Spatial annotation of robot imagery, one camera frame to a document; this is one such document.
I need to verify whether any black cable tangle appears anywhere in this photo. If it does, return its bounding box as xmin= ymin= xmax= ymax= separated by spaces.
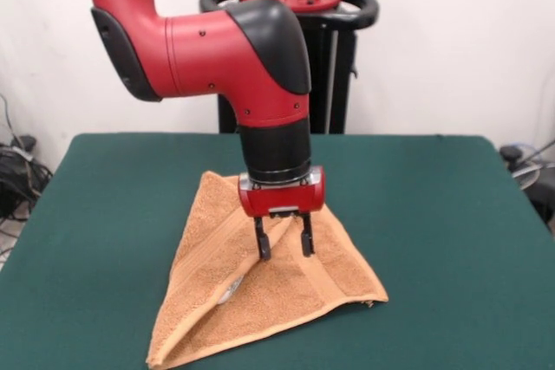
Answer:
xmin=0 ymin=92 xmax=56 ymax=258

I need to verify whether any dark green table cloth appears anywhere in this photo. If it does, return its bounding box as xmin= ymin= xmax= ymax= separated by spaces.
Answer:
xmin=0 ymin=133 xmax=555 ymax=370

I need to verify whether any gray round chair base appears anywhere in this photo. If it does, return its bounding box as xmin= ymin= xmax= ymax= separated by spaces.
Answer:
xmin=511 ymin=162 xmax=543 ymax=191

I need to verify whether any orange terry towel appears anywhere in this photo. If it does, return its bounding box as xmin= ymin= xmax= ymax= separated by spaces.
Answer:
xmin=145 ymin=170 xmax=389 ymax=370

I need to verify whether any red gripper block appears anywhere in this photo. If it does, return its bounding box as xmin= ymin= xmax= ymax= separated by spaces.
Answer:
xmin=237 ymin=166 xmax=326 ymax=262

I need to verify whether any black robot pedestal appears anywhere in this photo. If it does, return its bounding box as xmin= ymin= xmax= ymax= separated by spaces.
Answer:
xmin=199 ymin=0 xmax=381 ymax=135

